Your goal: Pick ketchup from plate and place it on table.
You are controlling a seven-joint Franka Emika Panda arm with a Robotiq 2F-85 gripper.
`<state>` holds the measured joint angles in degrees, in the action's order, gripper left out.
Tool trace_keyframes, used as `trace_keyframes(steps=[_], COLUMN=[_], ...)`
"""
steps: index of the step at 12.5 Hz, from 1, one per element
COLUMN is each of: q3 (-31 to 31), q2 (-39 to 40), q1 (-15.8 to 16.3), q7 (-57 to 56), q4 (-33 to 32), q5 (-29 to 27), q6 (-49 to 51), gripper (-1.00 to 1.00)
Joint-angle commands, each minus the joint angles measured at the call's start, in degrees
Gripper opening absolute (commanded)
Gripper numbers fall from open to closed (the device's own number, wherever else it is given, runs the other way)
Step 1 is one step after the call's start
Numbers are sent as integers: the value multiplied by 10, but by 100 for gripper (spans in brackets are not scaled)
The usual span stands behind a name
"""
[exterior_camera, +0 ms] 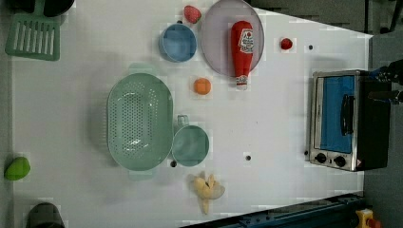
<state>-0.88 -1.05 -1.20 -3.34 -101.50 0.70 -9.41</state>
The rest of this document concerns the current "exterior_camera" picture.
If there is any yellow red emergency button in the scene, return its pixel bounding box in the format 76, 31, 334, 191
355, 209, 382, 228

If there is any blue cup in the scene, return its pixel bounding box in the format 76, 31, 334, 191
159, 21, 198, 63

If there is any blue metal frame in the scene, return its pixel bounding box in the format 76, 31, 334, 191
182, 194, 366, 228

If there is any pink strawberry toy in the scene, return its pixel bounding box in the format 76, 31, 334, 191
183, 5, 202, 24

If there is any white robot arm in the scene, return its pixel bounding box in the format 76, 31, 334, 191
368, 60, 403, 105

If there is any green pepper toy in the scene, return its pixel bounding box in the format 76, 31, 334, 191
5, 157, 30, 181

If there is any green cup with handle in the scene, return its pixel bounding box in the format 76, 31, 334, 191
171, 115, 210, 167

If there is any red ketchup bottle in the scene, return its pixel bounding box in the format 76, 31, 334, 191
230, 21, 254, 90

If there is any black round object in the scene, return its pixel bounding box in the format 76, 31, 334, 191
6, 0, 75, 17

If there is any dark round object bottom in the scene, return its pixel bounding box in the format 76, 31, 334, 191
26, 202, 66, 228

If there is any round grey plate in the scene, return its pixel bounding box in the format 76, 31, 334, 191
201, 0, 264, 77

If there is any peeled banana toy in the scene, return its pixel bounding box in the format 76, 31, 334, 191
193, 174, 225, 215

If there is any green oval colander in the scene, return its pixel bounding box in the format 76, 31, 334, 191
106, 63, 174, 181

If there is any silver toaster oven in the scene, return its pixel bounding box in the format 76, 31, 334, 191
309, 70, 392, 172

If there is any orange toy fruit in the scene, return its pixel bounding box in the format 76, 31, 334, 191
193, 78, 212, 95

